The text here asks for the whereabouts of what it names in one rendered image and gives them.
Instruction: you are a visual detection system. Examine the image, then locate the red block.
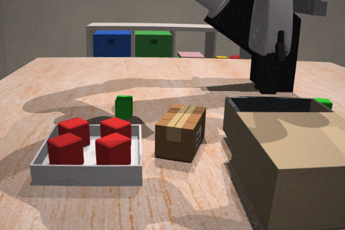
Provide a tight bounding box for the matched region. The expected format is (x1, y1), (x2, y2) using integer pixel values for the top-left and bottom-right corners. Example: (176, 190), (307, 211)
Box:
(58, 117), (90, 147)
(100, 117), (132, 144)
(95, 133), (131, 165)
(47, 133), (84, 165)

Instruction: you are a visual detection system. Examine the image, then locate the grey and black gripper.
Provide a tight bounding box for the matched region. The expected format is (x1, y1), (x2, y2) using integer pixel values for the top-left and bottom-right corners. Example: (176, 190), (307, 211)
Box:
(249, 0), (293, 94)

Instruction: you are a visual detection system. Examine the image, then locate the green block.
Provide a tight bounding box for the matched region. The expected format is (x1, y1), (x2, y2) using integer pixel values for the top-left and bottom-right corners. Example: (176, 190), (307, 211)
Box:
(314, 98), (333, 110)
(115, 95), (133, 120)

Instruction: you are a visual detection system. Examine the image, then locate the brown cardboard box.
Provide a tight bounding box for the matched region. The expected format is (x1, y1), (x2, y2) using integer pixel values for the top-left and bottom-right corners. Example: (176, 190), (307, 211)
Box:
(155, 104), (206, 163)

